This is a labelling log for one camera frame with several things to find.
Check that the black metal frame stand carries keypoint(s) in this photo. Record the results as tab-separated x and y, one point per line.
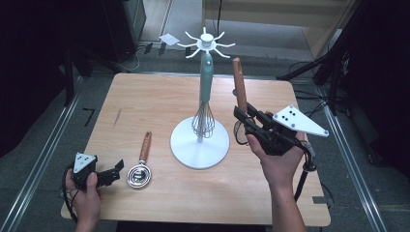
332	74

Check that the person's right hand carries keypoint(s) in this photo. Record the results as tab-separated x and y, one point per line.
282	169

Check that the person's left hand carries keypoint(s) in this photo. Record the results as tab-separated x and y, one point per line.
85	203

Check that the metal floor rail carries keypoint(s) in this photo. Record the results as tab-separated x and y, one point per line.
35	167
351	161

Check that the black post stand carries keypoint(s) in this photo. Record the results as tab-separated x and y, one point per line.
68	80

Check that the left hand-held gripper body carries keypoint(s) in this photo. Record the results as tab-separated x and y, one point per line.
83	162

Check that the white utensil stand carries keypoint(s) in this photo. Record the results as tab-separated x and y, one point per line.
199	151

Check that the dark cabinet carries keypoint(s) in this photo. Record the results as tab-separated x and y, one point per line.
122	29

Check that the white paper sheet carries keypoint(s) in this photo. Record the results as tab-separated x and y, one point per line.
169	39

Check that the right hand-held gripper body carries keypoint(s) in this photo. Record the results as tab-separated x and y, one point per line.
296	121

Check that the light wooden cabinet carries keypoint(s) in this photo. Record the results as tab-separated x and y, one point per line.
274	13

